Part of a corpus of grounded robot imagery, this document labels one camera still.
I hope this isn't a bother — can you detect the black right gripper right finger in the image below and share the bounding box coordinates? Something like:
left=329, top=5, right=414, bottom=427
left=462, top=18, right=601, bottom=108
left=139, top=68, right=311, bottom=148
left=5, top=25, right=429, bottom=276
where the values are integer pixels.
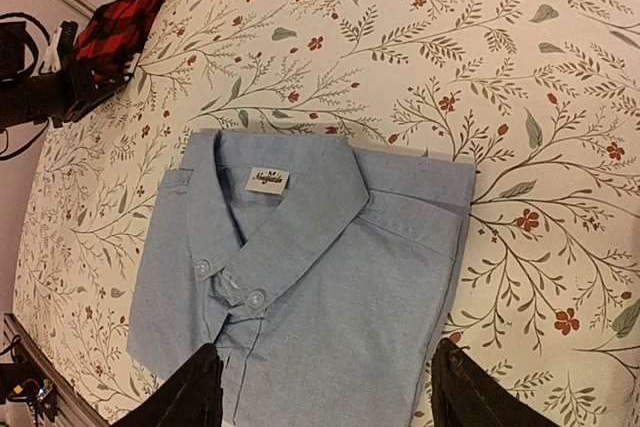
left=431, top=338, right=556, bottom=427

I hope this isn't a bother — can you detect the light blue long sleeve shirt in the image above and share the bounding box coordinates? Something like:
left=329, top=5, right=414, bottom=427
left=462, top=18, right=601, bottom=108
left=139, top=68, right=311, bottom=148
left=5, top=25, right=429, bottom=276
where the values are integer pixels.
left=127, top=131, right=476, bottom=426

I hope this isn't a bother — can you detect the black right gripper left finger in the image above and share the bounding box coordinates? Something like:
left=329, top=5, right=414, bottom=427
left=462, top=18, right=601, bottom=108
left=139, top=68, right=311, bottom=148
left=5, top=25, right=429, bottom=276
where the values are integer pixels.
left=113, top=343, right=224, bottom=427

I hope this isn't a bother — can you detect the floral patterned table cloth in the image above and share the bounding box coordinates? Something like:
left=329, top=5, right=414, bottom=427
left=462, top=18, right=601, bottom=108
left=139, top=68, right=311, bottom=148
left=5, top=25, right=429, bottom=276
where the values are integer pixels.
left=13, top=0, right=639, bottom=426

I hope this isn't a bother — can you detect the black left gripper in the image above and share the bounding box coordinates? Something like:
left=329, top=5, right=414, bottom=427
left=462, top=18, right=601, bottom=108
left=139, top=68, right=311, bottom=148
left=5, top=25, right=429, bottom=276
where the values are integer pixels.
left=48, top=59, right=133, bottom=127

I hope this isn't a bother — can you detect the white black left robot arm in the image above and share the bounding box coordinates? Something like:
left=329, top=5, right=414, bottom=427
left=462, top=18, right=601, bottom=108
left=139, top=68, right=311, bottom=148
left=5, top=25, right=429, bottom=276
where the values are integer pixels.
left=1, top=12, right=132, bottom=161

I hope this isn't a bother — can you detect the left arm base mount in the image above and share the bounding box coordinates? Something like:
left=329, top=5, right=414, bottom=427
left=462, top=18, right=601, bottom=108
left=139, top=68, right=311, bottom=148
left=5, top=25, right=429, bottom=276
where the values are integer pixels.
left=1, top=362, right=57, bottom=422

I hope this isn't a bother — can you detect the aluminium front rail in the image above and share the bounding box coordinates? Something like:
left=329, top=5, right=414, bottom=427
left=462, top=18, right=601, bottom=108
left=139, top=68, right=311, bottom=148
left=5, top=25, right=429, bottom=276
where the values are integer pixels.
left=1, top=313, right=108, bottom=426

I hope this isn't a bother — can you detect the red black plaid shirt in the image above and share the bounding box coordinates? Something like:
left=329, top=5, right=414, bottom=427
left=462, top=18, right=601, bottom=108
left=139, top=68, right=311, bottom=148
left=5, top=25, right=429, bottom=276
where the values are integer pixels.
left=74, top=0, right=165, bottom=86

